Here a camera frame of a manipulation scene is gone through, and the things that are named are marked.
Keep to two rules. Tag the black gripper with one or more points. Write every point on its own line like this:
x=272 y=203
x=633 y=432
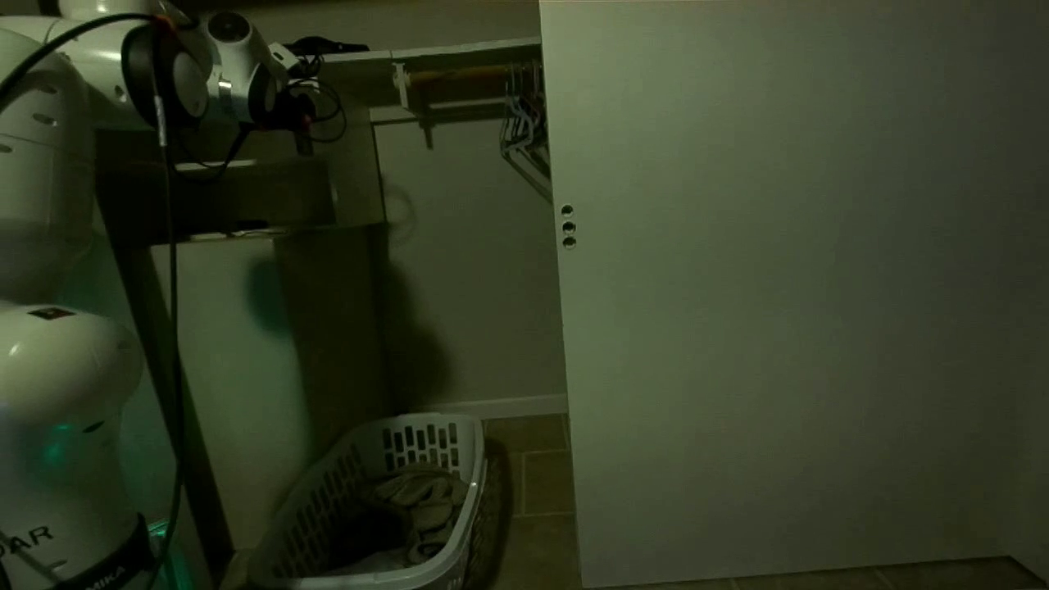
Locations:
x=285 y=103

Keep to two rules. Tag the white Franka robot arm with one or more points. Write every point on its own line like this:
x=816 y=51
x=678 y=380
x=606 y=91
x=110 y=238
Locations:
x=54 y=370

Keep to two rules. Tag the flat black object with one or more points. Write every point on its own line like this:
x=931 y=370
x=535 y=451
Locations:
x=330 y=46

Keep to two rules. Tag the white closet top shelf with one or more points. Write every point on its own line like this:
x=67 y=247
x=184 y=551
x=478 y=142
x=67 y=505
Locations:
x=461 y=51

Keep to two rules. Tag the white closet shelf unit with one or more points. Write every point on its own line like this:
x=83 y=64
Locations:
x=262 y=329

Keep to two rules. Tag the wooden closet rod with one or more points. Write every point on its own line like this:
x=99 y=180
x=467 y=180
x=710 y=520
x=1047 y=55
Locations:
x=469 y=110

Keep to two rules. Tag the white plastic laundry basket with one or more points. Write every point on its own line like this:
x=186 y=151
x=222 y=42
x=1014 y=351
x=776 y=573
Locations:
x=436 y=445

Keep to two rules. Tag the grey clothes pile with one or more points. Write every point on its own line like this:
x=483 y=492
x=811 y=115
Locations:
x=410 y=510

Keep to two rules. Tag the white sliding closet door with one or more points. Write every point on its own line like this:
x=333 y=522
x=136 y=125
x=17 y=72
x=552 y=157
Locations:
x=798 y=297

